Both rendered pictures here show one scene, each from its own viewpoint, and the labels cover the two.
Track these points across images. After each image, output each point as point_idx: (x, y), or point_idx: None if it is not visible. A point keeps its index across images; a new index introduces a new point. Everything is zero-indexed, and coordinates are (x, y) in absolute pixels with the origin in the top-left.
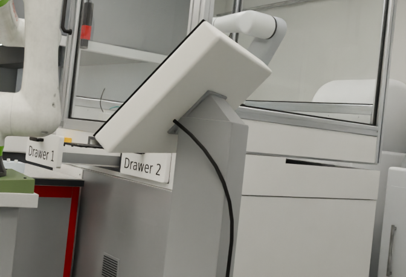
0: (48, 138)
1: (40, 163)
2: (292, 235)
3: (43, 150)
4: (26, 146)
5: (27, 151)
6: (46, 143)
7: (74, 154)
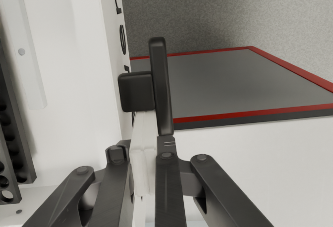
0: (107, 19)
1: (129, 61)
2: None
3: (122, 54)
4: (144, 221)
5: (144, 200)
6: (115, 40)
7: None
